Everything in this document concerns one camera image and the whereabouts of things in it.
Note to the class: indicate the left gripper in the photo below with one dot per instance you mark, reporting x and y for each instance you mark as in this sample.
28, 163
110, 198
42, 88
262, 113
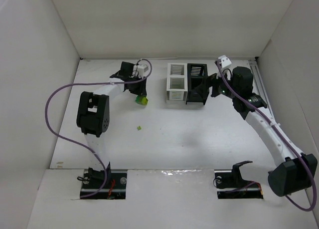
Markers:
137, 88

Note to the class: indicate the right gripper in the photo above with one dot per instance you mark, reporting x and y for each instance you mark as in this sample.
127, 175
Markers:
214, 82

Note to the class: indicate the lime square lego brick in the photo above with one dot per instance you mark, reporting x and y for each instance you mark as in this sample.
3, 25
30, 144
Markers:
144, 101

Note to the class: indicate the green rectangular lego brick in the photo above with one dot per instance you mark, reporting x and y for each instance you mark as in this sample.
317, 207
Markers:
139, 99

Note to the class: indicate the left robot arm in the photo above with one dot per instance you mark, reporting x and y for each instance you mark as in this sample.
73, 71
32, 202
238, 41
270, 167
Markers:
93, 116

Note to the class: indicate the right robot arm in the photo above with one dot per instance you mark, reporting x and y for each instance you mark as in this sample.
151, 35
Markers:
294, 169

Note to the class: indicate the black slotted container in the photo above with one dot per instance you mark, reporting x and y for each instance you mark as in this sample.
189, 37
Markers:
195, 76

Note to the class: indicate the white slotted container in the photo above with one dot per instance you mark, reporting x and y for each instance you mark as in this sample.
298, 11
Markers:
176, 72

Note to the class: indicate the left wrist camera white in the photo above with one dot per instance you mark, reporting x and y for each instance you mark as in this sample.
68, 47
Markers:
140, 70

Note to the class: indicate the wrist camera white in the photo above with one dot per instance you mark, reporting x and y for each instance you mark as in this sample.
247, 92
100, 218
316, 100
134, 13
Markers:
224, 62
140, 70

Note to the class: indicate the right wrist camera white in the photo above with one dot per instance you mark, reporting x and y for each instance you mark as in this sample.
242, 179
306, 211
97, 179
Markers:
224, 62

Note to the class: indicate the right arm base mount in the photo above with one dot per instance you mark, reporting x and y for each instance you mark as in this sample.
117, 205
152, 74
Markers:
230, 184

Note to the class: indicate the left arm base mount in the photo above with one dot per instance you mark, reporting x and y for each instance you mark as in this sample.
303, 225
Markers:
103, 185

